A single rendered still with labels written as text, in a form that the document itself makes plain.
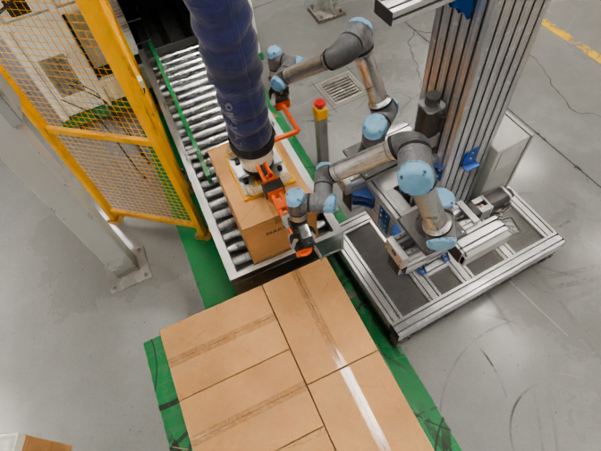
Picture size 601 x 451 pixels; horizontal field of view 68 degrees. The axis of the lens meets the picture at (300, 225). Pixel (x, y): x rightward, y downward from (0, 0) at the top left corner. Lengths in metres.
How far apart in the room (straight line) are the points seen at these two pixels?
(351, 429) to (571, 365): 1.49
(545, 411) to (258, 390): 1.64
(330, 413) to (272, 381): 0.32
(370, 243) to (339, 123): 1.36
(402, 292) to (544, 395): 0.97
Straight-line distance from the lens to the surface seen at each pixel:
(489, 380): 2.98
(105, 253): 3.18
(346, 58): 1.96
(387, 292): 2.82
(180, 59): 3.99
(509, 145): 2.21
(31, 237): 4.03
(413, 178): 1.48
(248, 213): 2.25
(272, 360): 2.34
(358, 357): 2.32
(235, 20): 1.73
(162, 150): 2.67
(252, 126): 2.03
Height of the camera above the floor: 2.77
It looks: 57 degrees down
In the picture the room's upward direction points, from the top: 9 degrees counter-clockwise
